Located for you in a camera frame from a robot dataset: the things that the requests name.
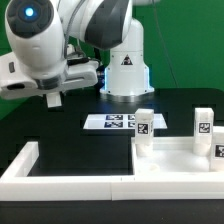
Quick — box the black cable bundle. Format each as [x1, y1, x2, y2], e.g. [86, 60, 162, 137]
[151, 0, 181, 89]

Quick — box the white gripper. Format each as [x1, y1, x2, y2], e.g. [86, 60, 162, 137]
[60, 61, 98, 91]

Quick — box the white square tabletop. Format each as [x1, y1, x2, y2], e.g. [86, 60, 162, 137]
[132, 137, 217, 175]

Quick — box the white sheet with markers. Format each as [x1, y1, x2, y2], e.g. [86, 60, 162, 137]
[84, 114, 167, 130]

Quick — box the white U-shaped obstacle frame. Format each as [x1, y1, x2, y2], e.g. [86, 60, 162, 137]
[0, 142, 224, 201]

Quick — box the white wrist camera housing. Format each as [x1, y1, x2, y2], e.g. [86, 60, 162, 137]
[0, 52, 38, 100]

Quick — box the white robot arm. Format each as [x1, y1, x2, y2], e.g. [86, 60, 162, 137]
[0, 0, 154, 101]

